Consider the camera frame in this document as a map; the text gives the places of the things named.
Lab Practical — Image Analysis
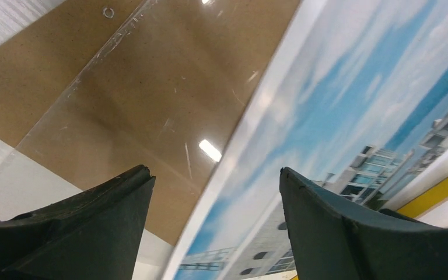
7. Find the brown cardboard backing board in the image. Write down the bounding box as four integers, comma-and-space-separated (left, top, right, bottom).
0, 1, 299, 245

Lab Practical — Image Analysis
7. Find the clear acrylic sheet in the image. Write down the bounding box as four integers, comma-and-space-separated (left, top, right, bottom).
18, 1, 299, 201

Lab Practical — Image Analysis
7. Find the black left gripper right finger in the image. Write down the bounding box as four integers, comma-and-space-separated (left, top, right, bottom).
279, 167, 448, 280

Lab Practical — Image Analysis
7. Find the yellow wooden picture frame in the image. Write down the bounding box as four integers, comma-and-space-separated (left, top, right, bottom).
289, 162, 448, 280

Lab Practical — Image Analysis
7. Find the sky and building photo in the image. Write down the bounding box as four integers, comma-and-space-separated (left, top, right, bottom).
163, 1, 448, 279

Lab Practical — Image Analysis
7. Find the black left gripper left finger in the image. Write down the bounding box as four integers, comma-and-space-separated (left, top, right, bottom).
0, 165, 155, 279

